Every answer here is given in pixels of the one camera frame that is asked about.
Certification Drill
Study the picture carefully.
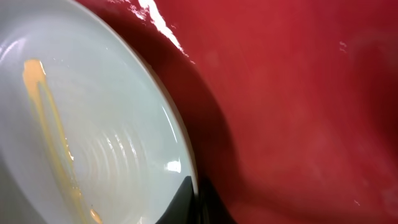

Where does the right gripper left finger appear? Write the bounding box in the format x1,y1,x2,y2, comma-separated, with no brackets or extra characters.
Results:
155,176,197,224

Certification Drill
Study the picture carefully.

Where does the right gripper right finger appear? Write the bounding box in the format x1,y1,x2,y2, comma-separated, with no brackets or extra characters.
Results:
198,179,236,224

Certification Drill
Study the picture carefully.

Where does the light blue plate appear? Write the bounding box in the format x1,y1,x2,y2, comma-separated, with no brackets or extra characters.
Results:
1,1,198,223

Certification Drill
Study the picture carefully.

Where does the red plastic tray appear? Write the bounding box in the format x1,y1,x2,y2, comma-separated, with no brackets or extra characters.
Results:
84,0,397,223

